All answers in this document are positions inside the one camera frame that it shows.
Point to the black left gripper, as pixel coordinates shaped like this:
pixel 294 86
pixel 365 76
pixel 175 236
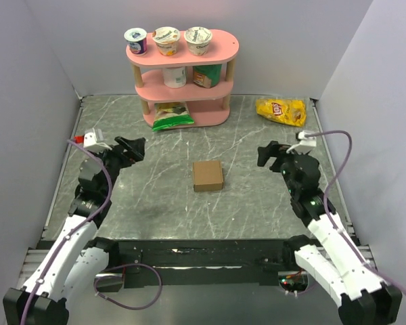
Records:
pixel 134 147

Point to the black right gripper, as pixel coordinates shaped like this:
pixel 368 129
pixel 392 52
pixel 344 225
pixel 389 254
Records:
pixel 272 149

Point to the brown cardboard box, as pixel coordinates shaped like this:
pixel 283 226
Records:
pixel 207 176

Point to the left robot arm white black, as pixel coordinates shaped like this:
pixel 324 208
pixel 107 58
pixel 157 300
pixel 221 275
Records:
pixel 71 237

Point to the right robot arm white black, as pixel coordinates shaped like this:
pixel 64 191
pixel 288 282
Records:
pixel 361 296

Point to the green snack box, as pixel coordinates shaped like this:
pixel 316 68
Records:
pixel 207 76

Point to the yellow Lays chip bag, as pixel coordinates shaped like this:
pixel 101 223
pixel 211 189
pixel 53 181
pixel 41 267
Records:
pixel 284 111

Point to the green chip bag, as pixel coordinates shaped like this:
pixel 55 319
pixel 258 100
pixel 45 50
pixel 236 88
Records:
pixel 168 115

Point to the pink three-tier shelf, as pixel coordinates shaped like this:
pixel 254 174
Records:
pixel 207 106

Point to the white cup middle shelf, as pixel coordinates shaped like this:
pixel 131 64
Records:
pixel 175 77

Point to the purple white yogurt cup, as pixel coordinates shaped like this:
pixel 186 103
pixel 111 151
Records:
pixel 137 40

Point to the orange Chobani yogurt cup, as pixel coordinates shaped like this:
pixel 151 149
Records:
pixel 166 39

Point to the white Chobani yogurt cup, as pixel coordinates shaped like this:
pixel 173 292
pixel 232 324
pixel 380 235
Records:
pixel 198 39

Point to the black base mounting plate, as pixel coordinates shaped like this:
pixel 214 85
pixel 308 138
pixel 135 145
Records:
pixel 173 262

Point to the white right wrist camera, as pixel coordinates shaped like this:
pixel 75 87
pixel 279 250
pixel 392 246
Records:
pixel 306 142

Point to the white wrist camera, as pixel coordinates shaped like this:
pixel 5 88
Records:
pixel 93 141
pixel 306 142

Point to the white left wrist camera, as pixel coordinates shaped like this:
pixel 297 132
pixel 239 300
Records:
pixel 93 141

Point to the aluminium rail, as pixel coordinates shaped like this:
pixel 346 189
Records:
pixel 33 259

